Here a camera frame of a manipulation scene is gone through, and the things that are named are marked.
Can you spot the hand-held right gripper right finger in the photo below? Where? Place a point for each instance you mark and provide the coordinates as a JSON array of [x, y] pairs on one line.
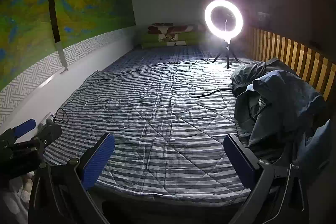
[[241, 161]]

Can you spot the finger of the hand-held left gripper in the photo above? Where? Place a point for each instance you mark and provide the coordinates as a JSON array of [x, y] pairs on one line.
[[50, 132], [25, 127]]

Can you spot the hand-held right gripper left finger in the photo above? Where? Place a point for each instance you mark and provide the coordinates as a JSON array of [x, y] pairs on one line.
[[98, 158]]

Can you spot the dark grey pants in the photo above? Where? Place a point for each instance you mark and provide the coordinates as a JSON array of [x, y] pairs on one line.
[[283, 103]]

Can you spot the white cloth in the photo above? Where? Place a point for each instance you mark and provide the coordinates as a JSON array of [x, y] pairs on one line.
[[18, 192]]

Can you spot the blue striped quilted blanket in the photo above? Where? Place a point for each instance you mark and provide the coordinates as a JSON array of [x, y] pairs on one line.
[[157, 108]]

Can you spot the wooden slatted headboard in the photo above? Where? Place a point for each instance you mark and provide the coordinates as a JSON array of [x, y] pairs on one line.
[[288, 53]]

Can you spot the black white hanging strip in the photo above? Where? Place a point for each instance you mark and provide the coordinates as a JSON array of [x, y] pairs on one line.
[[53, 3]]

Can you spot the green floral pillow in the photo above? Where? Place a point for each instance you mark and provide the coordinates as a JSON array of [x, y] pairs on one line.
[[170, 37]]

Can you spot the small black inline switch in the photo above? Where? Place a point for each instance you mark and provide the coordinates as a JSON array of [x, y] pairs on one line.
[[172, 63]]

